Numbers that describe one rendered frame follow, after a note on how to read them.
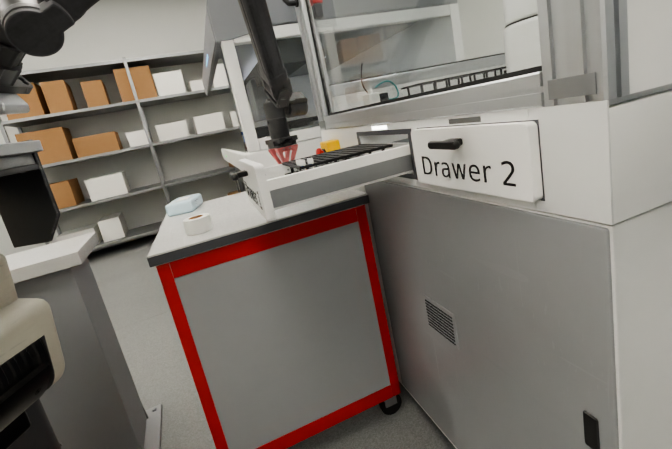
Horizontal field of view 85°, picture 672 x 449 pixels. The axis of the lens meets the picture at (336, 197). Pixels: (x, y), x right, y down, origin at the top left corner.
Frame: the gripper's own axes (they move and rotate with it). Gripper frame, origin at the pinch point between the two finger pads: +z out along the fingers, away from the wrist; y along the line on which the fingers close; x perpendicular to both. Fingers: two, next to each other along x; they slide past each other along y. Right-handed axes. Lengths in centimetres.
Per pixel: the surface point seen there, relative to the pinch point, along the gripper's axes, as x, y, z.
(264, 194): 21.3, -36.8, -0.5
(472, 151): -5, -63, -2
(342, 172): 4.6, -38.4, -0.7
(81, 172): 75, 413, -7
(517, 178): -4, -71, 1
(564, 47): -4, -79, -15
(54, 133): 84, 370, -51
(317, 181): 10.1, -37.3, -0.1
